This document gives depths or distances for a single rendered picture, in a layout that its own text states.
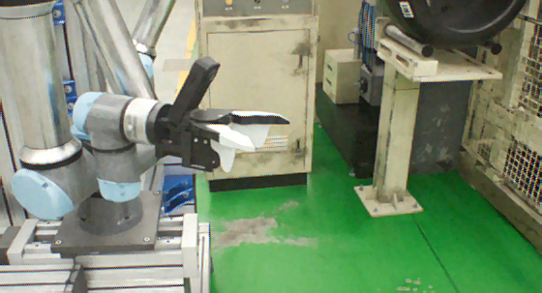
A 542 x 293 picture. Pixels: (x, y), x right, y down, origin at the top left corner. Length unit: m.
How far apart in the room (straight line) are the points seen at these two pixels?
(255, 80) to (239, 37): 0.23
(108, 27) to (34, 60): 0.15
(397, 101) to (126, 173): 1.63
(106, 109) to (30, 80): 0.15
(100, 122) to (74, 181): 0.18
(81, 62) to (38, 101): 0.35
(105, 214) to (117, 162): 0.27
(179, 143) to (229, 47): 1.55
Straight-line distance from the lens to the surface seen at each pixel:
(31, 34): 0.90
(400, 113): 2.35
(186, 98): 0.77
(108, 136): 0.86
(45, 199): 0.98
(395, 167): 2.47
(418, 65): 1.87
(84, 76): 1.26
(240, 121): 0.79
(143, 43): 1.65
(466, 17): 2.20
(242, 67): 2.35
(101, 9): 0.96
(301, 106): 2.48
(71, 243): 1.15
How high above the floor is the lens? 1.37
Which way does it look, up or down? 25 degrees down
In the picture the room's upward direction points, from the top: straight up
